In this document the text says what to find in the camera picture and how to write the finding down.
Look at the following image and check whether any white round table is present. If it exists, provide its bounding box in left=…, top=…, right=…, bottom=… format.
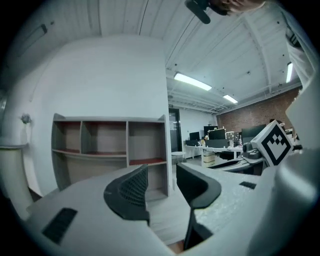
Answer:
left=170, top=150, right=187, bottom=164

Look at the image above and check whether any small flower vase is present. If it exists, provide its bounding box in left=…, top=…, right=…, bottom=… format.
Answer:
left=20, top=112, right=33, bottom=145

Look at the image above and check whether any person's white printed sweatshirt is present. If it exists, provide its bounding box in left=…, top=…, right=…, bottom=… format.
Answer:
left=246, top=3, right=320, bottom=256

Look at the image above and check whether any black framed door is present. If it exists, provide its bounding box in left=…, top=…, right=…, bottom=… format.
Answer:
left=168, top=108, right=182, bottom=154

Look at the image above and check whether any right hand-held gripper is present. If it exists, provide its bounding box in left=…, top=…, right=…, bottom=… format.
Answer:
left=212, top=119, right=295, bottom=176

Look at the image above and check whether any ceiling strip light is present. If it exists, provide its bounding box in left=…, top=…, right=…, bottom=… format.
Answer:
left=18, top=23, right=48, bottom=57
left=222, top=94, right=239, bottom=104
left=173, top=71, right=213, bottom=91
left=285, top=61, right=294, bottom=84

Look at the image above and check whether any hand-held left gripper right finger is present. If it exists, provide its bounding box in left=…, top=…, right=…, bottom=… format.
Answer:
left=175, top=161, right=276, bottom=254

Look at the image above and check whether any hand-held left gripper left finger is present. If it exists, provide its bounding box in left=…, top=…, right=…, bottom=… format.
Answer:
left=26, top=164, right=177, bottom=256

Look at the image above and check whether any grey wooden desk with shelves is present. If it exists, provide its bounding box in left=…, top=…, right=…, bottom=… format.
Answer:
left=51, top=113, right=192, bottom=246

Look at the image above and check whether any long white office desk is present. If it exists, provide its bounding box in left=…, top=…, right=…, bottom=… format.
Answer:
left=184, top=143, right=244, bottom=161

